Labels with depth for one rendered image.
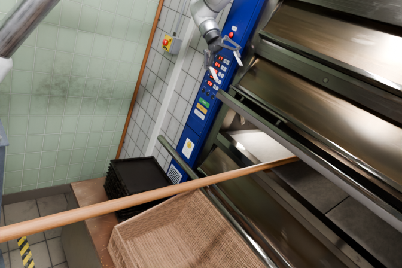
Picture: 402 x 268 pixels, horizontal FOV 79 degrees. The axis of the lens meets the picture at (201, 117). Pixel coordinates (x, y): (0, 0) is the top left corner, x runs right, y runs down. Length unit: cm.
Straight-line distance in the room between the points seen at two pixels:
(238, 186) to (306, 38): 74
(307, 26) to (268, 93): 31
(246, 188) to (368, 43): 79
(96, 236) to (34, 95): 94
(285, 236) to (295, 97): 60
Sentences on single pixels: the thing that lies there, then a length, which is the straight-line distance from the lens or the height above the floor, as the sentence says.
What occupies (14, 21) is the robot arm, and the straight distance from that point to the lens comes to 126.
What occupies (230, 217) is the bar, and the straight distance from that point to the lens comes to 86.
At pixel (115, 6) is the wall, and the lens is 177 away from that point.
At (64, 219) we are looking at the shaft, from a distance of 67.
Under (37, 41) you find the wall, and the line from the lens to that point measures 172.
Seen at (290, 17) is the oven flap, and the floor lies 182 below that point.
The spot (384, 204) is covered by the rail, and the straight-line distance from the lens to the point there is 89.
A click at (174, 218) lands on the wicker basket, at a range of 155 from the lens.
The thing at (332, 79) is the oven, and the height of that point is 167.
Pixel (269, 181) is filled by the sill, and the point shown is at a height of 116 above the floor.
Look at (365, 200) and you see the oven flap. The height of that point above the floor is 141.
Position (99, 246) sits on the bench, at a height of 58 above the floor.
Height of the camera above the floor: 171
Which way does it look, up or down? 22 degrees down
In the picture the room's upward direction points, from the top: 22 degrees clockwise
